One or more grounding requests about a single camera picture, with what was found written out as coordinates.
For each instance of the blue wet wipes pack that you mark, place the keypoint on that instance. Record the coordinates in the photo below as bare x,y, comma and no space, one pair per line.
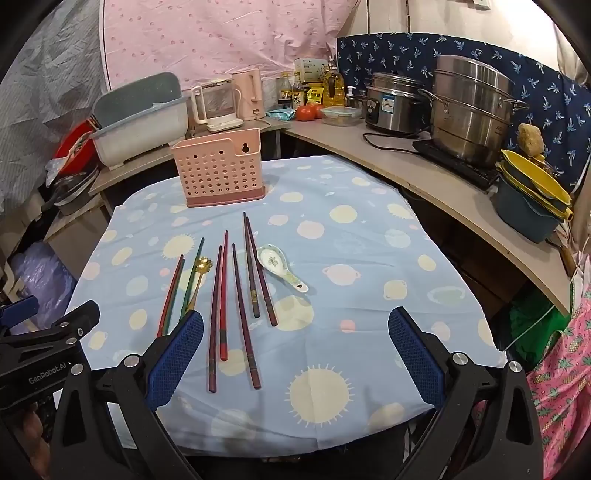
280,114

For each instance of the dark wok pan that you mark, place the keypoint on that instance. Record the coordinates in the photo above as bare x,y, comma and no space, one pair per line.
71,191

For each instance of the small dark sauce bottle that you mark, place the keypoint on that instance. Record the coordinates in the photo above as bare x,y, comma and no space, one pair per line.
298,97

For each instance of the green chopstick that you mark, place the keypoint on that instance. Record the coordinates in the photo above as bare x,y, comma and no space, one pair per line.
174,295
193,277

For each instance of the yellow cooking oil bottle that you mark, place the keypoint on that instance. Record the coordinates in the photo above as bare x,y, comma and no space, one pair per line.
334,87

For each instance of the grey striped curtain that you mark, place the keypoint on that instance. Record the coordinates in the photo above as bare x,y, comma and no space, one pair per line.
41,92

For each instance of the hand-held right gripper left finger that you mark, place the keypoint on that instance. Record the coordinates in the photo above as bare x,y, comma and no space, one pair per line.
175,360

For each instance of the glass kettle with white base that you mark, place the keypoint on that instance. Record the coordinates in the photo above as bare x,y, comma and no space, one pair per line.
217,104

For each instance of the white and green carton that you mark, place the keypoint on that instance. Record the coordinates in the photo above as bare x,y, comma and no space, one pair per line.
308,70

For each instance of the blue planet print tablecloth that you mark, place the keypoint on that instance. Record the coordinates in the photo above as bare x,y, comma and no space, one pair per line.
351,277

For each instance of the black induction cooker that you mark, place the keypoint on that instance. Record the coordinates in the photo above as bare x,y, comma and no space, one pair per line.
438,154

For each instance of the red tomatoes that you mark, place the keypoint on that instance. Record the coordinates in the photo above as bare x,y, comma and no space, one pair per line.
307,113

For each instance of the gold flower spoon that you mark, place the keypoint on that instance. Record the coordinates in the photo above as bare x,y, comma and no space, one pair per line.
205,266

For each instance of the purple plastic bag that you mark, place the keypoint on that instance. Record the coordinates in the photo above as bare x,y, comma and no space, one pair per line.
41,277

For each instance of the grey-blue dish drainer box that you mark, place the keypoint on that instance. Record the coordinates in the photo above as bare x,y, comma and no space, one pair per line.
143,124

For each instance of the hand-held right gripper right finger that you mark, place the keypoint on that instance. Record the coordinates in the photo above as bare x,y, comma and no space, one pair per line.
415,360

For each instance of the tan loofah sponge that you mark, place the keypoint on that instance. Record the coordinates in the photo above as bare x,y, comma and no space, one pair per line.
530,138

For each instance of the pink pineapple print cloth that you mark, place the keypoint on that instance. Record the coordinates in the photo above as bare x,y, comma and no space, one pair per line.
563,392

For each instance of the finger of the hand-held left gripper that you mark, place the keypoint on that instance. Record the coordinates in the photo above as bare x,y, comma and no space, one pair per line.
60,330
18,310

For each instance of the dark brown chopstick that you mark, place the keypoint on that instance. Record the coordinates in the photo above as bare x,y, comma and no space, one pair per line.
250,267
246,323

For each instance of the white pump bottle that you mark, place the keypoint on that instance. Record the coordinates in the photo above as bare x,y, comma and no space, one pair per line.
352,94

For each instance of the green bag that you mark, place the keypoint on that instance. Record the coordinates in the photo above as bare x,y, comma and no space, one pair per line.
535,327

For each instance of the navy leaf print cloth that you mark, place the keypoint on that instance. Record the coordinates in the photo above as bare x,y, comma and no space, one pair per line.
397,55

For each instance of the sauce bottles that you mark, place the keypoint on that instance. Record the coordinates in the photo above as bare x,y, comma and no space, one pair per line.
286,92

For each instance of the stack of yellow bowls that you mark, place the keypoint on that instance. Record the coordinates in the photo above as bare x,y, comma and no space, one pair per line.
531,177

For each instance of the stacked steel steamer pot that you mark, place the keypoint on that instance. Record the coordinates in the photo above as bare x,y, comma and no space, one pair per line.
475,110

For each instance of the yellow seasoning packet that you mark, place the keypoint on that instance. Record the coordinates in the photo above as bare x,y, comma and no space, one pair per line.
315,94

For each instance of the clear food container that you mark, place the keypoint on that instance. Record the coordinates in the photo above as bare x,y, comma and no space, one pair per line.
340,116

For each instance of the steel rice cooker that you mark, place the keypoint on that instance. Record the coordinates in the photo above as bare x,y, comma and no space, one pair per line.
397,106

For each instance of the red plastic bowl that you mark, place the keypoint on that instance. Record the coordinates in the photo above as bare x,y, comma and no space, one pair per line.
74,143

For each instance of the curved wooden counter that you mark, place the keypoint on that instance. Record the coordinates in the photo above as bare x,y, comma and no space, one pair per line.
415,184

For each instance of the pink electric kettle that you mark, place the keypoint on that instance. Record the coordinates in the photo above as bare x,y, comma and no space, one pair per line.
249,92

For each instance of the pink dotted curtain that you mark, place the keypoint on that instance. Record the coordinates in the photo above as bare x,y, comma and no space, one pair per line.
207,41

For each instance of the pink perforated utensil holder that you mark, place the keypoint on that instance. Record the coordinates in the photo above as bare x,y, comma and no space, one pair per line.
217,170

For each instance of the white floral ceramic spoon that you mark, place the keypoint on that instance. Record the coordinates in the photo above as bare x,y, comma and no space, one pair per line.
270,258

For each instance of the person's left hand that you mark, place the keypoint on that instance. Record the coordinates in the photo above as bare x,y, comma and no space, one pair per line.
27,434

